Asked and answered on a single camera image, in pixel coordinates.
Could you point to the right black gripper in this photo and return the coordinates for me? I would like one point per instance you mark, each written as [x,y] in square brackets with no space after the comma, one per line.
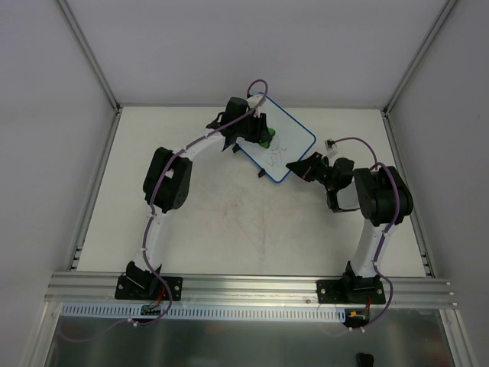
[315,167]

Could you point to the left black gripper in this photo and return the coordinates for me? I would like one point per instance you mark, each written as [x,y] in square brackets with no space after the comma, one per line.
[258,128]

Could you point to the green bone-shaped eraser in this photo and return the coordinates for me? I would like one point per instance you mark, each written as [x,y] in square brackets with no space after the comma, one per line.
[267,138]

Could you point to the blue-framed whiteboard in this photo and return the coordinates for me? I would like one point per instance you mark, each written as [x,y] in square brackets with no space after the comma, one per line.
[291,142]

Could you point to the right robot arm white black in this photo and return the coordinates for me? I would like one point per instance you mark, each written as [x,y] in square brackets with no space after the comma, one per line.
[381,196]

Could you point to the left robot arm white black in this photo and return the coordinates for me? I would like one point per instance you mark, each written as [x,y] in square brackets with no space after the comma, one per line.
[166,188]

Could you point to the small black object bottom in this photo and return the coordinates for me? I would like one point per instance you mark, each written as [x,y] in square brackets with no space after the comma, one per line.
[365,360]

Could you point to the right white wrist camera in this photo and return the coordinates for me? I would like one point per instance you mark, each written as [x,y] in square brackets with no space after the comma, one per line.
[331,148]

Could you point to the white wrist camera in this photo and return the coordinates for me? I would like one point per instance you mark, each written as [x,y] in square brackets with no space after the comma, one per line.
[255,102]
[331,148]

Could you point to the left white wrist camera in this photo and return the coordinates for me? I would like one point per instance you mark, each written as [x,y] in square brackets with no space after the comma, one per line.
[255,102]

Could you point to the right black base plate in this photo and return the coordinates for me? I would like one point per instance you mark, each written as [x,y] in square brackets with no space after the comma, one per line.
[362,291]

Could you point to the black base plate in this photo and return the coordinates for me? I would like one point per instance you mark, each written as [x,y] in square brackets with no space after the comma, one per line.
[147,287]
[362,291]

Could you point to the right aluminium frame post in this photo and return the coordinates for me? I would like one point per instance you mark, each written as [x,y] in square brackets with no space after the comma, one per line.
[430,36]

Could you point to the aluminium frame post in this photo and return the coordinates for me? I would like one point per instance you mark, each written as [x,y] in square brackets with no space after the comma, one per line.
[72,23]
[430,36]

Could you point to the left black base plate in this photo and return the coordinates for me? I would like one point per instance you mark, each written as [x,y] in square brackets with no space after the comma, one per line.
[147,287]

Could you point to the left aluminium frame post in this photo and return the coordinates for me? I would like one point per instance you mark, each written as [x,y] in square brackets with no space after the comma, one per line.
[72,23]

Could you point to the white slotted cable duct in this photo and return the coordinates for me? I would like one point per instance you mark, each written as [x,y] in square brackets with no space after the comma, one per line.
[206,312]

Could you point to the aluminium front rail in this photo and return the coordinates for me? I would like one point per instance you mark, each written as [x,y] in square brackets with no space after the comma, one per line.
[241,290]

